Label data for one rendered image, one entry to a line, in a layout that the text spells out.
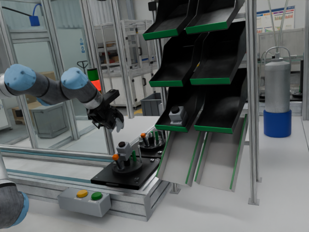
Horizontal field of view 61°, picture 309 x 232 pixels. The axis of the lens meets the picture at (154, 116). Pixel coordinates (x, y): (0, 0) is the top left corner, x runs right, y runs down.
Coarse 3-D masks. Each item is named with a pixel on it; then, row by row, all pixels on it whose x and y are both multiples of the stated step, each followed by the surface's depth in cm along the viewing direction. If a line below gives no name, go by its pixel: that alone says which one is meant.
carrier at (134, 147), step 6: (150, 132) 137; (156, 132) 140; (162, 132) 138; (150, 138) 137; (156, 138) 141; (162, 138) 138; (138, 144) 145; (144, 144) 138; (150, 144) 137; (156, 144) 136; (162, 144) 135; (144, 150) 134; (150, 150) 133; (156, 150) 133; (162, 150) 133; (138, 156) 130; (144, 156) 129; (150, 156) 128; (156, 156) 127
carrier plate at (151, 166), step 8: (144, 160) 124; (104, 168) 121; (144, 168) 116; (152, 168) 115; (96, 176) 114; (104, 176) 113; (112, 176) 112; (128, 176) 111; (136, 176) 110; (144, 176) 109; (104, 184) 110; (120, 184) 106; (128, 184) 104; (136, 184) 104
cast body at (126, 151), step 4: (120, 144) 112; (124, 144) 112; (128, 144) 113; (116, 148) 112; (120, 148) 111; (124, 148) 111; (128, 148) 113; (120, 152) 113; (124, 152) 112; (128, 152) 114; (120, 156) 112; (124, 156) 111; (128, 156) 114; (124, 160) 113
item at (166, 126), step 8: (168, 88) 102; (176, 88) 107; (184, 88) 111; (192, 88) 109; (200, 88) 96; (168, 96) 102; (176, 96) 107; (184, 96) 107; (192, 96) 105; (200, 96) 97; (168, 104) 103; (176, 104) 104; (184, 104) 102; (192, 104) 101; (200, 104) 97; (168, 112) 102; (192, 112) 97; (160, 120) 99; (168, 120) 98; (192, 120) 92; (160, 128) 96; (168, 128) 93; (176, 128) 91; (184, 128) 89
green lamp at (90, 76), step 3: (87, 72) 123; (90, 72) 122; (93, 72) 122; (96, 72) 123; (90, 75) 123; (93, 75) 123; (96, 75) 123; (90, 78) 123; (93, 78) 123; (96, 78) 123
